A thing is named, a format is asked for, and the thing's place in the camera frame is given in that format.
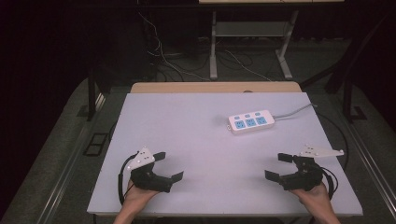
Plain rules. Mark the black rectangular floor frame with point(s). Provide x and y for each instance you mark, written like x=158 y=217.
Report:
x=95 y=144

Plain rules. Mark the black slanted stand leg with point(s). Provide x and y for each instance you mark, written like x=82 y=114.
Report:
x=351 y=56

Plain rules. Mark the white power strip blue sockets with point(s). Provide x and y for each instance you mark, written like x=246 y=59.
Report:
x=251 y=122

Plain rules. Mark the black metal stand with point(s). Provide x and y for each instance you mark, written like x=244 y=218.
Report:
x=348 y=99

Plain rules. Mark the person's right hand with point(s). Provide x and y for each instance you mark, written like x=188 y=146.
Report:
x=316 y=199

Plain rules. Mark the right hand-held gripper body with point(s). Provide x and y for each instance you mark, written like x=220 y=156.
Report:
x=306 y=177

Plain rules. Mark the person's left hand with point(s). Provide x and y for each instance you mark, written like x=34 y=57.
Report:
x=137 y=199

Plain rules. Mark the white metal desk frame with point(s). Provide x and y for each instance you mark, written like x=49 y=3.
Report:
x=252 y=29

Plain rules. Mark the aluminium floor rail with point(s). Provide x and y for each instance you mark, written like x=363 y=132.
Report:
x=71 y=155
x=373 y=165

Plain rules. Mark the wooden table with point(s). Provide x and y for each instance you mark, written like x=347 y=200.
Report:
x=214 y=87

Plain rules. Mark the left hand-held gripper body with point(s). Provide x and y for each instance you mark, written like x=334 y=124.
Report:
x=141 y=161

